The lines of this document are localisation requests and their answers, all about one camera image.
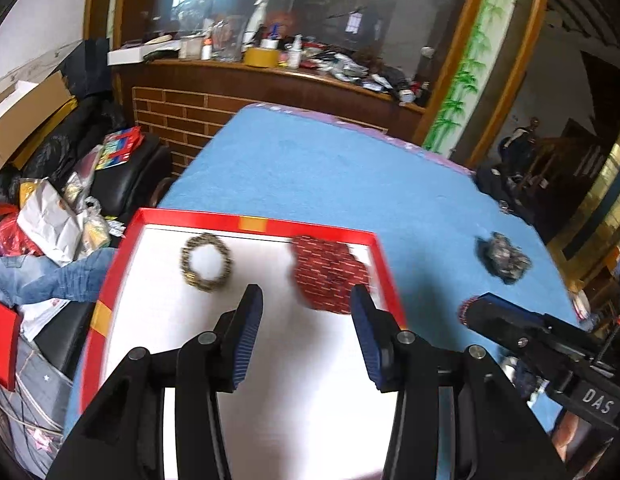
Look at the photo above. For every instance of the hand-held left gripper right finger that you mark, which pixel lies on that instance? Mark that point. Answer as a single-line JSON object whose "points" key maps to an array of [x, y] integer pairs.
{"points": [[369, 345]]}

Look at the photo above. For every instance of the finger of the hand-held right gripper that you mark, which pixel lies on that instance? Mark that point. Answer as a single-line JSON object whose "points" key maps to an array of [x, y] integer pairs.
{"points": [[509, 315]]}

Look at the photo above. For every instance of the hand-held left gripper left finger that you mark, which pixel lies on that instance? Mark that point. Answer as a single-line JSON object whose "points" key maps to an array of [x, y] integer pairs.
{"points": [[247, 340]]}

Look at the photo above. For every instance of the red tray with white inside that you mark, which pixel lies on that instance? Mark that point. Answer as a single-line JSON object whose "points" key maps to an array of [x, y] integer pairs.
{"points": [[155, 280]]}

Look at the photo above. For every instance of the person's right hand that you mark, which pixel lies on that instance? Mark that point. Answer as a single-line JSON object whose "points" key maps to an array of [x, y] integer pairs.
{"points": [[567, 435]]}

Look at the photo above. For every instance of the grey patterned scrunchie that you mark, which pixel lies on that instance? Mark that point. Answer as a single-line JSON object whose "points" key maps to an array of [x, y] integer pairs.
{"points": [[504, 257]]}

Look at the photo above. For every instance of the bunch of keys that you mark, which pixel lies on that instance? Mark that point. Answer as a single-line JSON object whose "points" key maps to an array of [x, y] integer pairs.
{"points": [[504, 205]]}

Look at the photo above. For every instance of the black clothes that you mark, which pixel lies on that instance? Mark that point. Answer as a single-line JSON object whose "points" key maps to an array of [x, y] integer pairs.
{"points": [[509, 187]]}

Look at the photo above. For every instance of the black leather sofa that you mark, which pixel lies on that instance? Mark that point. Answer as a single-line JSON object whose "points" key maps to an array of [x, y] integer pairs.
{"points": [[140, 170]]}

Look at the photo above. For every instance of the blue jeans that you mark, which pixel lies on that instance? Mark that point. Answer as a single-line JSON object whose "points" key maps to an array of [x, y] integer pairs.
{"points": [[45, 275]]}

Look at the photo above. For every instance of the star print denim cloth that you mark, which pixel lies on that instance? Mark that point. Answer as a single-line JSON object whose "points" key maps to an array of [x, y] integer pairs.
{"points": [[30, 410]]}

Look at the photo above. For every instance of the white plastic bag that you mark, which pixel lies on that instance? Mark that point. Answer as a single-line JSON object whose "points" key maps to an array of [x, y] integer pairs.
{"points": [[50, 220]]}

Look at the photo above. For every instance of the colourful book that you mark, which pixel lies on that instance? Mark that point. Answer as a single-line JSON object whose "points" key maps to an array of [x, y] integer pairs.
{"points": [[119, 146]]}

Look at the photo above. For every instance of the red box lid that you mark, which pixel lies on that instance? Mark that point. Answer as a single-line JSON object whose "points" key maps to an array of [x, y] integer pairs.
{"points": [[2, 342]]}

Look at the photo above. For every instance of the bamboo painted pillar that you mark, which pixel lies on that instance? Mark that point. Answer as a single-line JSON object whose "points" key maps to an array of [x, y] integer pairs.
{"points": [[469, 60]]}

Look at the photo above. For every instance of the red plastic bag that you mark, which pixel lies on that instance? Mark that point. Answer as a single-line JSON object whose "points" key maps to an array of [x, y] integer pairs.
{"points": [[10, 235]]}

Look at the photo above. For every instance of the counter clutter pile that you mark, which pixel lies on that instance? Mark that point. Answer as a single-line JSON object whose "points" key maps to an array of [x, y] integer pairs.
{"points": [[360, 72]]}

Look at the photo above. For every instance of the yellow tape roll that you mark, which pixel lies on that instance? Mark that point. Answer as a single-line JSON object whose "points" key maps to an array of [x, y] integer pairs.
{"points": [[262, 56]]}

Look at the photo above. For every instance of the small white bottle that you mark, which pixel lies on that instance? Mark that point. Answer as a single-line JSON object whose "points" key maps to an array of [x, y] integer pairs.
{"points": [[295, 52]]}

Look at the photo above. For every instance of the clear jar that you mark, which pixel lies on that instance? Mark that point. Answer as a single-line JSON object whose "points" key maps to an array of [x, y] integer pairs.
{"points": [[227, 40]]}

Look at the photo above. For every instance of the white flat box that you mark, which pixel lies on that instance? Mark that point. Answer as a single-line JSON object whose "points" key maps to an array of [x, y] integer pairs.
{"points": [[140, 53]]}

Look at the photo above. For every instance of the cardboard box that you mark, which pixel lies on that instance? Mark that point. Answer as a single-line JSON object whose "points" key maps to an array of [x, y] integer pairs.
{"points": [[25, 120]]}

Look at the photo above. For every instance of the dark blue bag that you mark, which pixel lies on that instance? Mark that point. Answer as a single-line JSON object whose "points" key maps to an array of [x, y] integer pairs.
{"points": [[90, 67]]}

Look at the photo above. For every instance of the white spray bottle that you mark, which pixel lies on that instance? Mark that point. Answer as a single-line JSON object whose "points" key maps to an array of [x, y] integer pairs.
{"points": [[255, 17]]}

